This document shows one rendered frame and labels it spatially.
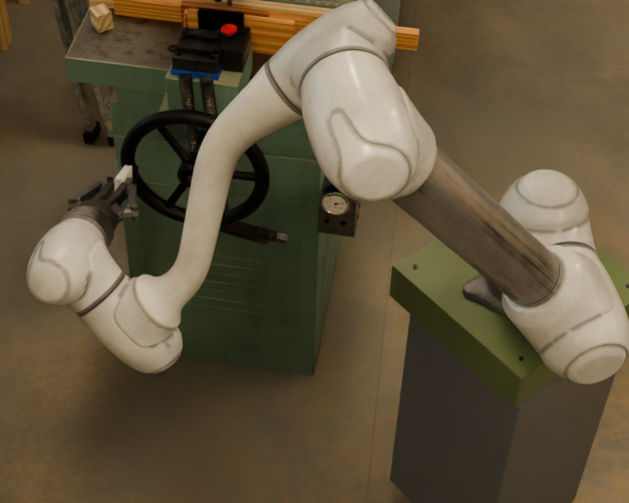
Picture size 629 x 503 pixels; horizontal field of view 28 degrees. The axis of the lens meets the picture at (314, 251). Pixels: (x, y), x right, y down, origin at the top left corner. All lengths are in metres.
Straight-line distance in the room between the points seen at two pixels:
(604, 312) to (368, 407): 1.09
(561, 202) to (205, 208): 0.62
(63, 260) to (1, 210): 1.58
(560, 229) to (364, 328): 1.11
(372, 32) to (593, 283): 0.58
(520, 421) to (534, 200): 0.45
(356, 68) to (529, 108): 2.20
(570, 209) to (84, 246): 0.82
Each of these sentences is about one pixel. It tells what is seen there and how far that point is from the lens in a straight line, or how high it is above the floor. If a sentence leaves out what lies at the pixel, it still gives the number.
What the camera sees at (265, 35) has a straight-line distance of 2.49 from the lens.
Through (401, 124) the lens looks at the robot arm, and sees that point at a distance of 1.65.
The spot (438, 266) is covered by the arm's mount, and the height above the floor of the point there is 0.69.
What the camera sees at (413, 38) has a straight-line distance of 2.53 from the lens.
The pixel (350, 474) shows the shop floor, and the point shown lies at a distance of 2.92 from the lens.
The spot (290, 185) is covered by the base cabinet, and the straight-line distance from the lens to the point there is 2.62.
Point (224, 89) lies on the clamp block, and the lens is 2.36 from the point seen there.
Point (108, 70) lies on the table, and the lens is 2.53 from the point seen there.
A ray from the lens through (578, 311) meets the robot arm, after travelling 2.04.
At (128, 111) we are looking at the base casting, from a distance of 2.58.
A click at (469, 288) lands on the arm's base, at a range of 2.35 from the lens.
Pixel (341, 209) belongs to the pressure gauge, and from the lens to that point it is 2.56.
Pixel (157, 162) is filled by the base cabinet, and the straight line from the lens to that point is 2.66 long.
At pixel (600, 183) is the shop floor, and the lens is 3.67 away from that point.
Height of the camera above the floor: 2.44
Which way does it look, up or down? 47 degrees down
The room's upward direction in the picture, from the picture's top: 2 degrees clockwise
